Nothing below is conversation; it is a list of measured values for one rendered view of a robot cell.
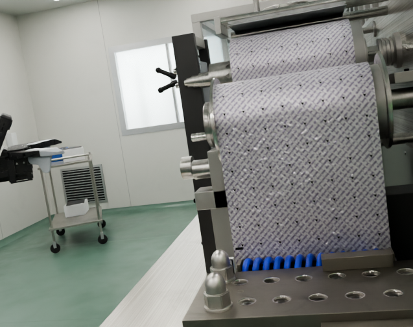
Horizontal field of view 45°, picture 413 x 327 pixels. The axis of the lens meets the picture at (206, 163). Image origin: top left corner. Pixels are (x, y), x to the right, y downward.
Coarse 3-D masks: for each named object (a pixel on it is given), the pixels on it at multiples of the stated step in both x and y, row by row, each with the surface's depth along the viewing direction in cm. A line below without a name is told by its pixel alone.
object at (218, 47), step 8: (352, 8) 167; (208, 24) 177; (208, 32) 178; (208, 40) 178; (216, 40) 178; (224, 40) 177; (216, 48) 178; (224, 48) 177; (216, 56) 178; (224, 56) 178
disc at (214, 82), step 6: (216, 78) 82; (210, 84) 79; (216, 84) 81; (210, 90) 77; (210, 96) 77; (210, 102) 76; (210, 108) 76; (210, 114) 76; (216, 126) 77; (216, 132) 76; (216, 138) 76; (216, 144) 77
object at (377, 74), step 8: (376, 64) 76; (376, 72) 74; (376, 80) 73; (376, 88) 72; (384, 88) 72; (376, 96) 72; (384, 96) 72; (384, 104) 72; (384, 112) 72; (384, 120) 73; (384, 128) 74; (384, 136) 76
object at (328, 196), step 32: (224, 160) 77; (256, 160) 76; (288, 160) 75; (320, 160) 74; (352, 160) 74; (256, 192) 77; (288, 192) 76; (320, 192) 75; (352, 192) 74; (384, 192) 73; (256, 224) 78; (288, 224) 77; (320, 224) 76; (352, 224) 75; (384, 224) 74; (256, 256) 79
